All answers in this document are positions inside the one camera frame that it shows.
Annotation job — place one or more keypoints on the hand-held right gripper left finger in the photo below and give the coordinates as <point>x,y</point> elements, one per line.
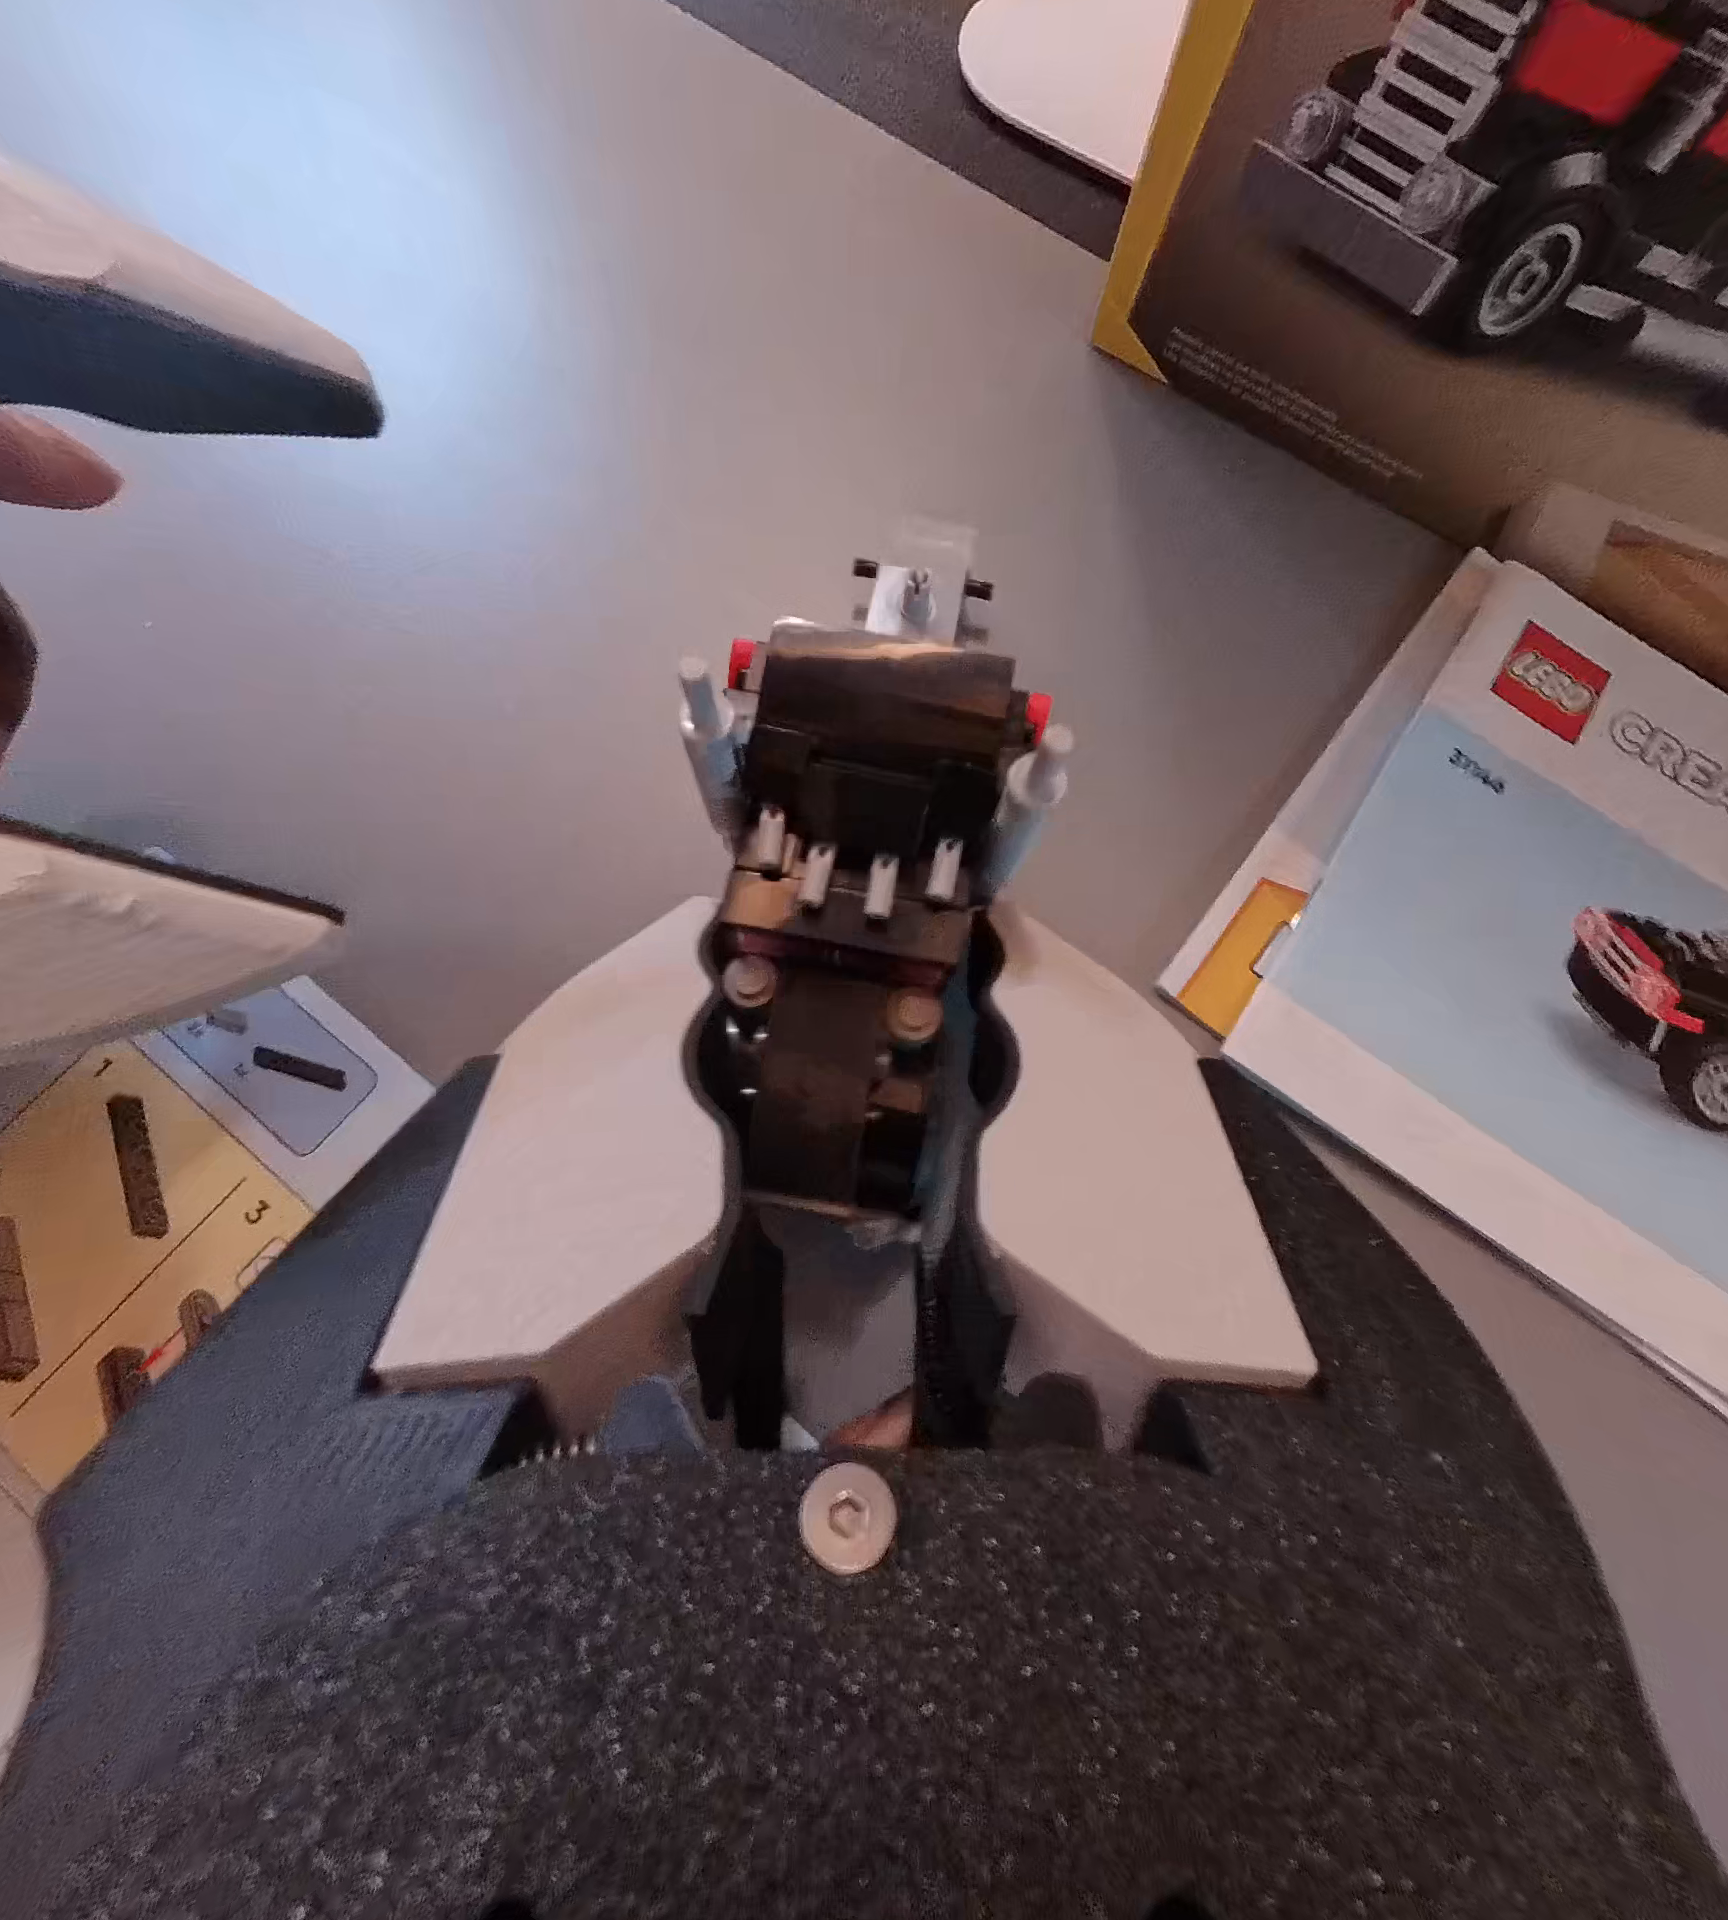
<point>565,1171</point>

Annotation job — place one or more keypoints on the white round pad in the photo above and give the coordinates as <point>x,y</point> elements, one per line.
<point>1075,74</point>

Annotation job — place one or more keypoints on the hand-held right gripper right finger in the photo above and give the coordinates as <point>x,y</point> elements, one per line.
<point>1149,1185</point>

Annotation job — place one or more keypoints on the person's right hand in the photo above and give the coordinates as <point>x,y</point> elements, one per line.
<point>873,1424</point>

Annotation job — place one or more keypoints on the open instruction booklet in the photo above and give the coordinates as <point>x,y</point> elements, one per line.
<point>69,1141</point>

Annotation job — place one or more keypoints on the black red lego truck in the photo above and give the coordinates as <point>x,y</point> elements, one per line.
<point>865,721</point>

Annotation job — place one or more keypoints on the large lego set box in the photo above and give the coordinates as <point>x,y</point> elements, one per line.
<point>1328,374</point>

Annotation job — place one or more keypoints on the closed instruction booklets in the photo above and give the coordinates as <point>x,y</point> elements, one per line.
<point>1478,1051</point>

